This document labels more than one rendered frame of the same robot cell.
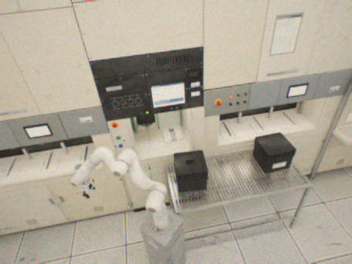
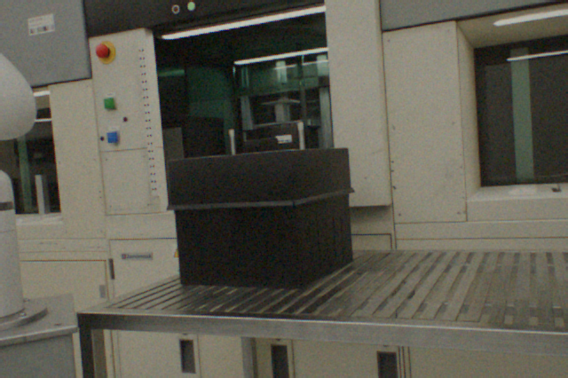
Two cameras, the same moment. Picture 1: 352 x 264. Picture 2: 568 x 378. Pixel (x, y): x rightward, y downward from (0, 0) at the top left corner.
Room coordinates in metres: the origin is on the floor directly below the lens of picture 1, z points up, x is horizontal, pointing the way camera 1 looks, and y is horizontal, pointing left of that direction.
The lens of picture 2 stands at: (0.57, -0.77, 0.99)
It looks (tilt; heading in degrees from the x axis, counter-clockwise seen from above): 3 degrees down; 31
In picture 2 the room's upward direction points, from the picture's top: 4 degrees counter-clockwise
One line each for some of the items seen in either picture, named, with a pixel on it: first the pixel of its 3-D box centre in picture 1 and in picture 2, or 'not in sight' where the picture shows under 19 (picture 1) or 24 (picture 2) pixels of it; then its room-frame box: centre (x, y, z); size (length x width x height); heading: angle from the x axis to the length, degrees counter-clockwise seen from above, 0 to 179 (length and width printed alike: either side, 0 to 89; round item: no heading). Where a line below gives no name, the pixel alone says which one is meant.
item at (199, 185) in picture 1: (190, 174); (267, 232); (1.57, -0.11, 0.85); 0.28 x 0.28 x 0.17; 3
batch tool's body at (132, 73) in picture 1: (155, 124); (289, 166); (2.25, 0.22, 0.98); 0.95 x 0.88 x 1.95; 8
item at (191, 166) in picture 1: (189, 164); (262, 169); (1.57, -0.11, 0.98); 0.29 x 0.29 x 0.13; 3
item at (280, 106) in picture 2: (144, 110); (283, 144); (2.43, 0.35, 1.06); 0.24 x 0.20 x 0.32; 98
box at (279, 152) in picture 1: (273, 152); not in sight; (1.73, -0.96, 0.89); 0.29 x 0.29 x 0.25; 10
